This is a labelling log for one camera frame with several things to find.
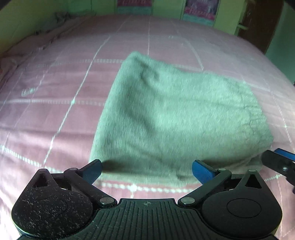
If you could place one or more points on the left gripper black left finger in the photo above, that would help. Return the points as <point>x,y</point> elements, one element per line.
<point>79,180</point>

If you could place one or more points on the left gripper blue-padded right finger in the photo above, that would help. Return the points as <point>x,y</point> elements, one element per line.
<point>218,180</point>

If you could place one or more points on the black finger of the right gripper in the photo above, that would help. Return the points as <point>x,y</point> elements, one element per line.
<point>280,164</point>

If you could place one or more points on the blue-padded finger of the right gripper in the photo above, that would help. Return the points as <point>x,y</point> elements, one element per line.
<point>285,153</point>

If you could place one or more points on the grey fleece pants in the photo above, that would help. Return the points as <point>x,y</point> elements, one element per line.
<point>158,119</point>

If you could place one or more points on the pink checked bed sheet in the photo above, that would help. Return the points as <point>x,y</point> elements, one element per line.
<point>51,104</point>

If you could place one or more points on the dark wooden door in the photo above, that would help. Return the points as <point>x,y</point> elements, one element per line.
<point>259,21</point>

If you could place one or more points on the folded pink blanket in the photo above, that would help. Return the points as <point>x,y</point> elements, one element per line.
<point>18,53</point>

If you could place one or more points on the lower right purple poster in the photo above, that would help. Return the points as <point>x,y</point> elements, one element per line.
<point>201,11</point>

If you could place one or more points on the purple poster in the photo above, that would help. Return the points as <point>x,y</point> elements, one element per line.
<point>201,11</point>
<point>134,7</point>

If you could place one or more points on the grey crumpled cloth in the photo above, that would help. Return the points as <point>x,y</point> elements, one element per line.
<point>60,17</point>

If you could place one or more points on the lower left purple poster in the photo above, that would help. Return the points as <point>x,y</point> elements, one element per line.
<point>134,7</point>

